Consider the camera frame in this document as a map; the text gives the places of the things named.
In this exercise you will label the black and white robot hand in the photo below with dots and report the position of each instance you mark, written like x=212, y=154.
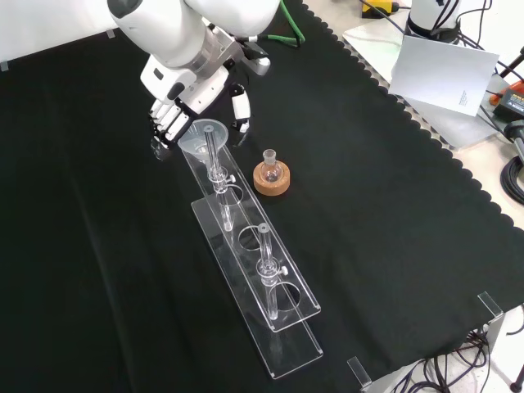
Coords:
x=192, y=96

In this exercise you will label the translucent plastic funnel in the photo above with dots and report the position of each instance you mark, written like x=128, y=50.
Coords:
x=196, y=141

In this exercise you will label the glass weighing funnel with powder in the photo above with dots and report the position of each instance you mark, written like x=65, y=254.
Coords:
x=159, y=152

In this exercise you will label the clear acrylic funnel stand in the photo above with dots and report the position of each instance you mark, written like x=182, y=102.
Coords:
x=265, y=271

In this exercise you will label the clear cloth clip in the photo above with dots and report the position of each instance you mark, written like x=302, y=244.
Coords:
x=3, y=66
x=359, y=371
x=491, y=306
x=110, y=34

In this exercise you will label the small round-bottom glass flask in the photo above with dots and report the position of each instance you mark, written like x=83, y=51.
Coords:
x=271, y=174

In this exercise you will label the black bench cloth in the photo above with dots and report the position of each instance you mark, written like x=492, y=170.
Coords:
x=82, y=204

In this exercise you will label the yellow stop button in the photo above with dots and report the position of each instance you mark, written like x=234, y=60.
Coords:
x=378, y=7

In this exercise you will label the pale board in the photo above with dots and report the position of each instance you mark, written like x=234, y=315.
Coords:
x=442, y=73

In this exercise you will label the orange and black device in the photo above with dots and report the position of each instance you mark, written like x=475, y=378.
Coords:
x=511, y=100

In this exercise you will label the grey metal bench leg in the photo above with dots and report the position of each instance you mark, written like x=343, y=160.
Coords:
x=494, y=340

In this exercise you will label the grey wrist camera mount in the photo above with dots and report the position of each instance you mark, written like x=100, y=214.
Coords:
x=258, y=63

